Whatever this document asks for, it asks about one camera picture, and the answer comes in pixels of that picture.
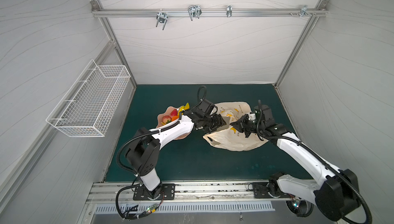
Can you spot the white wire basket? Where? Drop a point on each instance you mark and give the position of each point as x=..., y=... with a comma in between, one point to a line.
x=87, y=108

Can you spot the metal u-bolt clamp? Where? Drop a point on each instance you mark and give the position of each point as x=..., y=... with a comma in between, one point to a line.
x=162, y=18
x=194, y=11

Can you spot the metal hook clamp right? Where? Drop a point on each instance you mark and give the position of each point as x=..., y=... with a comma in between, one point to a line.
x=303, y=13

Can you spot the metal U-bolt clamp middle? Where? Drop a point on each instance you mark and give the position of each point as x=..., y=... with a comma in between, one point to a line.
x=194, y=11

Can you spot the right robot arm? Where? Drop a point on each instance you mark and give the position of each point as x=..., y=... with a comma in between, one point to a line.
x=334, y=191

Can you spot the aluminium cross rail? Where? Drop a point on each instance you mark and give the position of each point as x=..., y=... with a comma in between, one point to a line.
x=179, y=13

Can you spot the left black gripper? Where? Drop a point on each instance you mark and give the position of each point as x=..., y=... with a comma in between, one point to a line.
x=217, y=122

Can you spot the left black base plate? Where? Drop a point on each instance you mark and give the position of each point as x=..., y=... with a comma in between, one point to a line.
x=161, y=192

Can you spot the small metal bracket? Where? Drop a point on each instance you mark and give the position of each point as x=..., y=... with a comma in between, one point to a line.
x=229, y=11

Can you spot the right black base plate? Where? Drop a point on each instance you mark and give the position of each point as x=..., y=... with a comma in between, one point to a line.
x=267, y=190

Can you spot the yellow banana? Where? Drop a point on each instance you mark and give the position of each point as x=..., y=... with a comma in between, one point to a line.
x=183, y=108

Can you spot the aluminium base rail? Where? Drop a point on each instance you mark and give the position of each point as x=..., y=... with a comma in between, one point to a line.
x=185, y=191

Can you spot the banana print plastic bag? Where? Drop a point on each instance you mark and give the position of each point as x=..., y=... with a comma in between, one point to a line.
x=228, y=137

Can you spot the red apple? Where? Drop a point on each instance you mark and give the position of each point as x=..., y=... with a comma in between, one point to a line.
x=173, y=113

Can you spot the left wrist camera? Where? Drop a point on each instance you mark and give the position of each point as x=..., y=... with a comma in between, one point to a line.
x=205, y=108

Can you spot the green table mat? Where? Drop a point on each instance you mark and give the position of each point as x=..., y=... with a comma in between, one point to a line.
x=193, y=158

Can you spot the metal U-bolt clamp left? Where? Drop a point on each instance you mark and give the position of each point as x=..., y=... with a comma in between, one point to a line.
x=162, y=18

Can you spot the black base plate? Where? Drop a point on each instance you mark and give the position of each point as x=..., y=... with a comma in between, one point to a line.
x=161, y=192
x=267, y=190

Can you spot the white vent strip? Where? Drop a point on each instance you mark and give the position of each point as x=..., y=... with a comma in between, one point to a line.
x=192, y=207

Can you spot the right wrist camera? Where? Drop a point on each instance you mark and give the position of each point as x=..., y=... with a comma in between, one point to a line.
x=264, y=116

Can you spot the red strawberry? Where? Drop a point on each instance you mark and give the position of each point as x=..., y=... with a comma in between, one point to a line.
x=166, y=119

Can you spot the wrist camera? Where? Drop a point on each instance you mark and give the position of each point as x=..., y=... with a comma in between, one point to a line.
x=264, y=116
x=205, y=108

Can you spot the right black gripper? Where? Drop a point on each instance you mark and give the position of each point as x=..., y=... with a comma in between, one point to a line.
x=243, y=125

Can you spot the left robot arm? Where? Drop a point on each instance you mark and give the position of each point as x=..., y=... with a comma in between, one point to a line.
x=142, y=153

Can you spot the orange fruit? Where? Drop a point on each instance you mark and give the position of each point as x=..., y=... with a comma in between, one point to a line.
x=175, y=118

